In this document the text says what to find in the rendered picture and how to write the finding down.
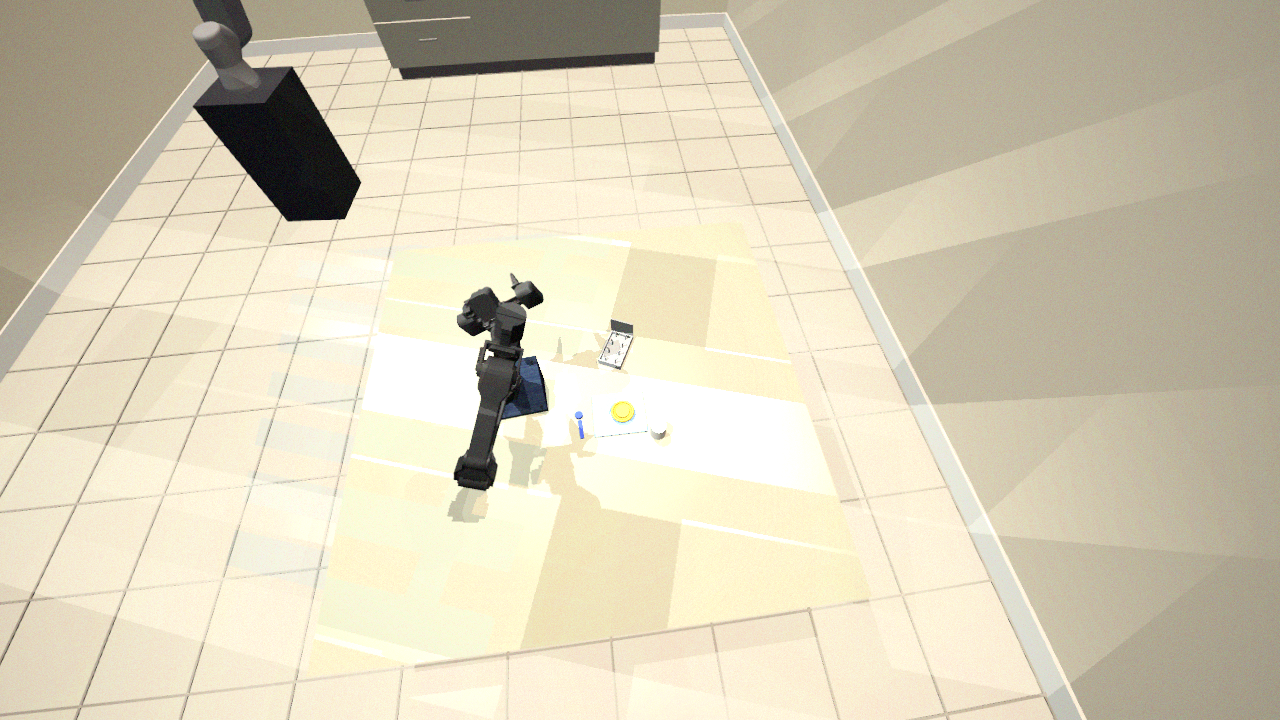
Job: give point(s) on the light blue square mat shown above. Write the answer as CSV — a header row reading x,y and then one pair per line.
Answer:
x,y
606,425

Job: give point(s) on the yellow round plate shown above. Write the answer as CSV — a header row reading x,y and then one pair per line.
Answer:
x,y
622,411

